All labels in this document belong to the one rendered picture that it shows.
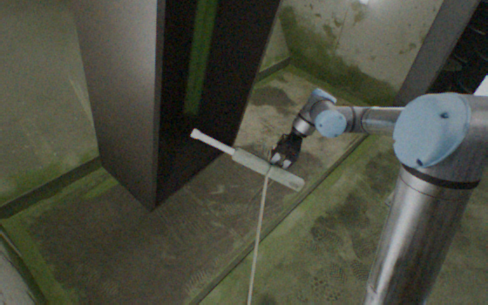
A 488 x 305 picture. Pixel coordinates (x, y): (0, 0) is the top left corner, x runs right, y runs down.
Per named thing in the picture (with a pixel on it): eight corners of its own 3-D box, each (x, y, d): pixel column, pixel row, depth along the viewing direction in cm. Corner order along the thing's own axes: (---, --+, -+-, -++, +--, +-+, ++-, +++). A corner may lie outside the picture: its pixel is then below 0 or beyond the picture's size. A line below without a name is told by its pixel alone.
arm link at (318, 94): (321, 91, 109) (313, 82, 118) (301, 121, 114) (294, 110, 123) (342, 104, 112) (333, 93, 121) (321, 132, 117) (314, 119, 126)
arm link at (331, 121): (356, 114, 100) (342, 99, 111) (321, 113, 99) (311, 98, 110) (349, 139, 105) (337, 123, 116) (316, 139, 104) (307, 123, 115)
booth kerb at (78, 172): (3, 224, 179) (-9, 211, 171) (1, 221, 180) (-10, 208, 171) (288, 67, 332) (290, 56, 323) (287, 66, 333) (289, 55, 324)
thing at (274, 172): (299, 159, 144) (307, 186, 123) (294, 167, 145) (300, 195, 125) (202, 110, 136) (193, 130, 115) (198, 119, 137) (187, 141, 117)
